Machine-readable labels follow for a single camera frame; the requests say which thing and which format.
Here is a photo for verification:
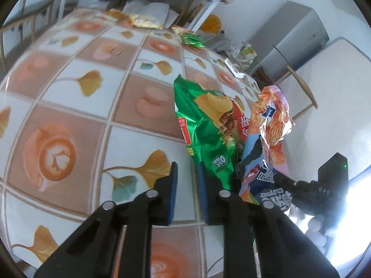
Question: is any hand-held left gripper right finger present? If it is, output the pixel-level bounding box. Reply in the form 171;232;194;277
196;162;341;278

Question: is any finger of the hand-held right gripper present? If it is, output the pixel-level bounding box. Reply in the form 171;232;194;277
273;173;317;201

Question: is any clear plastic bag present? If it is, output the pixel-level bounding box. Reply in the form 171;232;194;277
207;33;235;53

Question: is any table with patterned tablecloth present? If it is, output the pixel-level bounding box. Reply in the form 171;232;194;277
0;7;261;278

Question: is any yellow packet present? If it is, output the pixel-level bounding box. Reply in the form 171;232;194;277
129;13;164;30

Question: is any person's right hand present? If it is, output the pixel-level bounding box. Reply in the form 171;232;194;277
289;208;330;249

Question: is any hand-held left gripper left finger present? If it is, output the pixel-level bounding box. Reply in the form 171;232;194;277
33;161;179;278

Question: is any small green red packet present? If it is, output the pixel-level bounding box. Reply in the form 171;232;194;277
172;25;207;48

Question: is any white and green bag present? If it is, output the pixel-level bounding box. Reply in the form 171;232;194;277
232;42;258;67

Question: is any pink snack bag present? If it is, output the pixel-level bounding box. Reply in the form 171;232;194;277
238;85;296;216

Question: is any white wrapper scrap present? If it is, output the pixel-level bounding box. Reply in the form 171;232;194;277
224;59;245;79

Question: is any wooden chair with dark seat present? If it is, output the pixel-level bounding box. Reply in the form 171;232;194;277
0;0;58;64
285;65;318;120

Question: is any green snack bag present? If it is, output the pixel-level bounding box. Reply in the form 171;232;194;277
173;75;256;209

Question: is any yellow plastic bag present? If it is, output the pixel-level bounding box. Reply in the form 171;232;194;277
200;14;222;32

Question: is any orange packet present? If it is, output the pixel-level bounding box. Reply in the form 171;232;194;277
106;9;128;21

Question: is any grey refrigerator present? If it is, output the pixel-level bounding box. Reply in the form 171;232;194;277
246;0;330;77

